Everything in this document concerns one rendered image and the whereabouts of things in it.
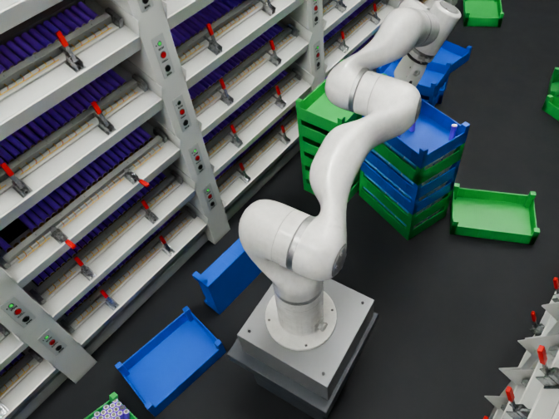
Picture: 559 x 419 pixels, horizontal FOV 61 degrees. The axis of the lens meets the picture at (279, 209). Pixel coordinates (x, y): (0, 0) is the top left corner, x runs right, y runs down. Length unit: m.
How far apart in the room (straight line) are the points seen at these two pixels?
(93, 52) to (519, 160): 1.75
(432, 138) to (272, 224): 0.91
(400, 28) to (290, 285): 0.61
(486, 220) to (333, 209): 1.17
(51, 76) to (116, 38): 0.19
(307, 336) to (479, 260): 0.87
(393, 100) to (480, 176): 1.18
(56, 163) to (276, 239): 0.66
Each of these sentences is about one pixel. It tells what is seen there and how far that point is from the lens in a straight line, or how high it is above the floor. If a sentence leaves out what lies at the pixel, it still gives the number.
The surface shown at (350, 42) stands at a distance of 2.29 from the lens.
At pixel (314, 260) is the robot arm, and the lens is 0.91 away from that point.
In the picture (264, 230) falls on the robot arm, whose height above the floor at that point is 0.80.
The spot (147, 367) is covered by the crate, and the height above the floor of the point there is 0.00.
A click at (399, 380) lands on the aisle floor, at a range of 1.65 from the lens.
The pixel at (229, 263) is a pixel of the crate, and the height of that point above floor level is 0.20.
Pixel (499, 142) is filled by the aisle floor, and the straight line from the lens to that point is 2.37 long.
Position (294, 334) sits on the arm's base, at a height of 0.40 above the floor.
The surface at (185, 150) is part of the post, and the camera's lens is 1.58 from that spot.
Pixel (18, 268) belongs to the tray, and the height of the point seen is 0.55.
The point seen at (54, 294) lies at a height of 0.36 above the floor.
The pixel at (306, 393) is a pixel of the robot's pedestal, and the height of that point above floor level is 0.28.
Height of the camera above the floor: 1.54
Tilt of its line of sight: 50 degrees down
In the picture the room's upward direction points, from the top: 9 degrees counter-clockwise
